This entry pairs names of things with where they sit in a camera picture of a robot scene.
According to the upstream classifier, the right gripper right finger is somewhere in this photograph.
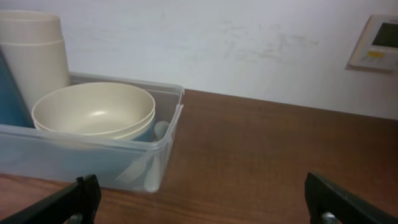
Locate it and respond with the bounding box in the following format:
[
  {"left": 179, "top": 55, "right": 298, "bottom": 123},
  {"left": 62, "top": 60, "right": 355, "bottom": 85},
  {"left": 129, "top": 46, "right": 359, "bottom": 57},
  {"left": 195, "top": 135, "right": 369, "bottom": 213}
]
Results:
[{"left": 305, "top": 172, "right": 397, "bottom": 224}]

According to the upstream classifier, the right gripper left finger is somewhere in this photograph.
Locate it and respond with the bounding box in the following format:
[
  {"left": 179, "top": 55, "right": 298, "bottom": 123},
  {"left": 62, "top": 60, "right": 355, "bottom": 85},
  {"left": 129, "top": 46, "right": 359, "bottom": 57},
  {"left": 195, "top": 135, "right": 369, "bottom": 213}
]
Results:
[{"left": 1, "top": 174, "right": 101, "bottom": 224}]

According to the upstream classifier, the white plastic spoon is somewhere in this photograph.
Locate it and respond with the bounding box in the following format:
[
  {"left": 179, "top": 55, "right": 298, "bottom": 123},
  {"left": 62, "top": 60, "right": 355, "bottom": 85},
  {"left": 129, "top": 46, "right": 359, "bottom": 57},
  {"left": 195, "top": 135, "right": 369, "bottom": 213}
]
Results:
[{"left": 144, "top": 121, "right": 170, "bottom": 193}]

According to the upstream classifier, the cream bowl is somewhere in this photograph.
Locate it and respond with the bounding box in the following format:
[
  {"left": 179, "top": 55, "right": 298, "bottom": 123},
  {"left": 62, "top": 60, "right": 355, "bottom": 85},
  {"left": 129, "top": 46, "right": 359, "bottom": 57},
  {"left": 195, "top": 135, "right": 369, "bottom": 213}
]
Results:
[
  {"left": 31, "top": 82, "right": 156, "bottom": 124},
  {"left": 32, "top": 111, "right": 154, "bottom": 139}
]

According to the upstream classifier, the blue bowl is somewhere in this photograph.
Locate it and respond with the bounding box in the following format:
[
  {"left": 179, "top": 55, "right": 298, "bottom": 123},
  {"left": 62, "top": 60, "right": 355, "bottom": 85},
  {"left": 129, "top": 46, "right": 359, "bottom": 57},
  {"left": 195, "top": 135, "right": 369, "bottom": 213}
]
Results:
[{"left": 133, "top": 120, "right": 156, "bottom": 142}]

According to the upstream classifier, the blue cup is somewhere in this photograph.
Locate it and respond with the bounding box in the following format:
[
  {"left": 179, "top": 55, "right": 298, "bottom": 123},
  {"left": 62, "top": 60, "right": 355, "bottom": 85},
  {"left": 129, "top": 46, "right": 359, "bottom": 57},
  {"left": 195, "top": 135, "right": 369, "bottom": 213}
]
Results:
[{"left": 1, "top": 55, "right": 34, "bottom": 128}]

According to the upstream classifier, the cream cup front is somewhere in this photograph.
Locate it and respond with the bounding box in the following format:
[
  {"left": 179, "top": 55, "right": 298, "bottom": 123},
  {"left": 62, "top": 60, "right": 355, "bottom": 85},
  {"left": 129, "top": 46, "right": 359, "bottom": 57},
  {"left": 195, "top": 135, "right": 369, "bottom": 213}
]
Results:
[{"left": 1, "top": 39, "right": 70, "bottom": 111}]

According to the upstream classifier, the cream cup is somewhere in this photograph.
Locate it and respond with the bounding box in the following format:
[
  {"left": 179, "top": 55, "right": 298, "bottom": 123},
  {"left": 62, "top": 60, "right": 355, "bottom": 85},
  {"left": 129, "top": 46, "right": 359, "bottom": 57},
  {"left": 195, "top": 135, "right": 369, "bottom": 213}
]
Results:
[
  {"left": 1, "top": 39, "right": 70, "bottom": 111},
  {"left": 1, "top": 10, "right": 63, "bottom": 44}
]

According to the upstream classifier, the white plastic fork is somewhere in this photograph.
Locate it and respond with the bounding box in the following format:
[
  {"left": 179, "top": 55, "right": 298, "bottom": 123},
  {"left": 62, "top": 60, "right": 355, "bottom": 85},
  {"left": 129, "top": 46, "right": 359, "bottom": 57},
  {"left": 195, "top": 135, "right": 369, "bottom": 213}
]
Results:
[{"left": 116, "top": 154, "right": 152, "bottom": 183}]

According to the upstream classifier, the clear plastic storage container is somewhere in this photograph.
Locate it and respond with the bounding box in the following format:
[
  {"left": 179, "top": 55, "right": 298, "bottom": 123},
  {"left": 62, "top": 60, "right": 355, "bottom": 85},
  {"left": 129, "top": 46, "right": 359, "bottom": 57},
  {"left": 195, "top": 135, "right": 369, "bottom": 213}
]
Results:
[{"left": 1, "top": 72, "right": 185, "bottom": 192}]

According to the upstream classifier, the white wall control panel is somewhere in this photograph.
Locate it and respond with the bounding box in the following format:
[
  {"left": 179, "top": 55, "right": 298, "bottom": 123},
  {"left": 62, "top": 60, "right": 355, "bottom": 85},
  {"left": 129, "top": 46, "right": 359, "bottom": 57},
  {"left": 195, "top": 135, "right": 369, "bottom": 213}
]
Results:
[{"left": 347, "top": 14, "right": 397, "bottom": 73}]

